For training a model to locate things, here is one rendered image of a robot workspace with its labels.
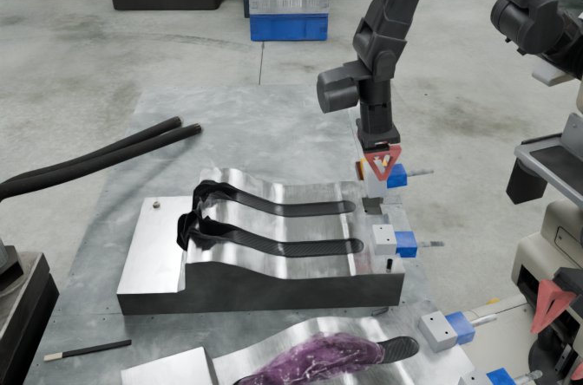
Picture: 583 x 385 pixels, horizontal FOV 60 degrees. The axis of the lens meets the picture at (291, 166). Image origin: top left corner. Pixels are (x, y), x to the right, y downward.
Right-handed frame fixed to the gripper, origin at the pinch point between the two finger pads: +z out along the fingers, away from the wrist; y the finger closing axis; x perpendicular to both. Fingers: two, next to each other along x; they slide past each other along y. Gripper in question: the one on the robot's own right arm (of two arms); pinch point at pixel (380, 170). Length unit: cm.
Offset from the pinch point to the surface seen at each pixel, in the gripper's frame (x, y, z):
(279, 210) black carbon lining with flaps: -20.5, -0.9, 6.5
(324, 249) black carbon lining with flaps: -12.9, 10.0, 9.1
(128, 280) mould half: -48, 14, 7
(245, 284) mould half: -27.1, 17.0, 8.9
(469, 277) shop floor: 44, -69, 96
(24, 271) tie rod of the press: -72, 4, 9
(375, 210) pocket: -1.2, -2.4, 10.8
